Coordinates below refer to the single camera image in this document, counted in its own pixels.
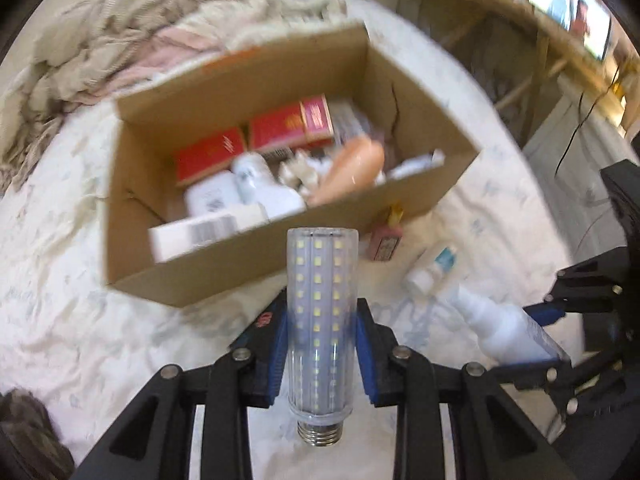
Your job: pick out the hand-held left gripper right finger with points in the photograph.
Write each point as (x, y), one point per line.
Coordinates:
(369, 360)

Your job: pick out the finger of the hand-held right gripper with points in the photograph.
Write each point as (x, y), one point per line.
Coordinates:
(547, 312)
(540, 378)

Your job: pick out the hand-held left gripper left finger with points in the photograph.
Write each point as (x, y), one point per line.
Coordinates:
(274, 360)

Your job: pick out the white spray bottle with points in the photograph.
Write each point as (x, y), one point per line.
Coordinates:
(500, 322)

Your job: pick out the white corn light bulb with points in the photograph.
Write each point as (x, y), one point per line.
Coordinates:
(320, 310)

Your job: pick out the cardboard box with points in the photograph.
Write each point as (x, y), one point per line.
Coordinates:
(225, 270)

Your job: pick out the pink perfume bottle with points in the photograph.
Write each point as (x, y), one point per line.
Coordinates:
(386, 240)

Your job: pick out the white barcode box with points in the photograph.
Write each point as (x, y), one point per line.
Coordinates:
(205, 232)

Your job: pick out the white pill bottle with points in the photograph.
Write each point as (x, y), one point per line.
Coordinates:
(275, 197)

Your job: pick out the orange tube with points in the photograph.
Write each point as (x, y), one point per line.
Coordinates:
(352, 165)

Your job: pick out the small white blue-label bottle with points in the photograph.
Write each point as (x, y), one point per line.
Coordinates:
(431, 270)

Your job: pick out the floral bedsheet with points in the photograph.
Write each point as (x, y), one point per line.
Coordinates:
(100, 360)

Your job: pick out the crumpled white tissue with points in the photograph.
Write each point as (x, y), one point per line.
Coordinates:
(300, 172)

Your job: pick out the television screen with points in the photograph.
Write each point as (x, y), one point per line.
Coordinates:
(570, 10)

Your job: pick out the blue and white medicine box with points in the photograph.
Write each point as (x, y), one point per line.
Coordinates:
(415, 164)

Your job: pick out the bubble wrapped white pack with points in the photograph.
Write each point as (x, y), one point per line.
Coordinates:
(350, 117)

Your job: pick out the small pink red box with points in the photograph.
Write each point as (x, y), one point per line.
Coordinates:
(317, 117)

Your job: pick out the camouflage clothing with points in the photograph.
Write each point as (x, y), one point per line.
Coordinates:
(30, 435)

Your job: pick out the pink cloth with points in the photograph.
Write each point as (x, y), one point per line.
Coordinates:
(165, 55)

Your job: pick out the beige floral quilt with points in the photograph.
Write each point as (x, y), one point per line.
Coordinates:
(90, 20)

